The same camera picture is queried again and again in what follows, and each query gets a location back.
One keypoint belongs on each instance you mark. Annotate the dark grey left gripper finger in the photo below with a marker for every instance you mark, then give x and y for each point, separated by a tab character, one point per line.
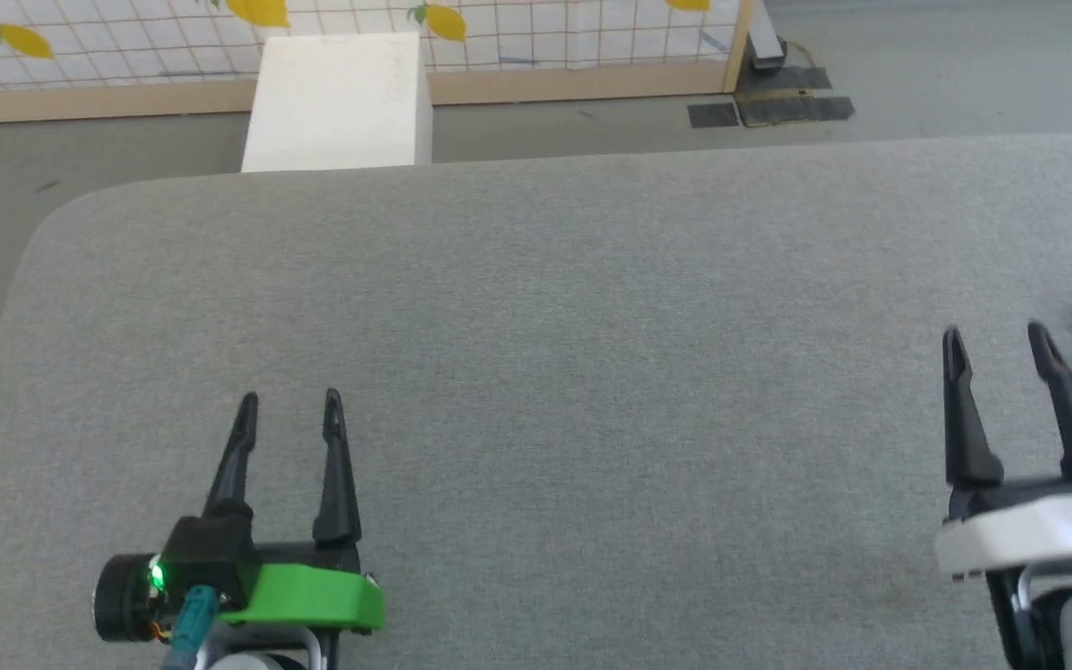
234	475
338	502

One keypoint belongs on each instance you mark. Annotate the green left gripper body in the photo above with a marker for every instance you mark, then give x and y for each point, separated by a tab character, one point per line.
313	596

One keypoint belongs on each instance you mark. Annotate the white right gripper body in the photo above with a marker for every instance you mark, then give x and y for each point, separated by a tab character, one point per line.
1038	535

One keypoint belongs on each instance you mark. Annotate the grey fabric sofa cushion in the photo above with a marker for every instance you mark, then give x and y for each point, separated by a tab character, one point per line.
545	372

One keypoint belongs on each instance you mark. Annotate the white rectangular block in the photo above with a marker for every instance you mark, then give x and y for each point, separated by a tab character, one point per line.
336	102

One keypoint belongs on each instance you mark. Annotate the small black rubber mat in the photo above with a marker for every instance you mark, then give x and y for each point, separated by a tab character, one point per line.
713	114

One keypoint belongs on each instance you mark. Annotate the dark partition foot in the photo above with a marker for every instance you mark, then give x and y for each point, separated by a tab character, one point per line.
767	46

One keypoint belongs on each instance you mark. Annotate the yellow lemon decoration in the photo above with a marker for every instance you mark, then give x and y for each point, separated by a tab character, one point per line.
446	20
26	42
259	11
687	4

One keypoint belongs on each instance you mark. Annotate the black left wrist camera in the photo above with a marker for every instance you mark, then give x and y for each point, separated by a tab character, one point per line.
210	554

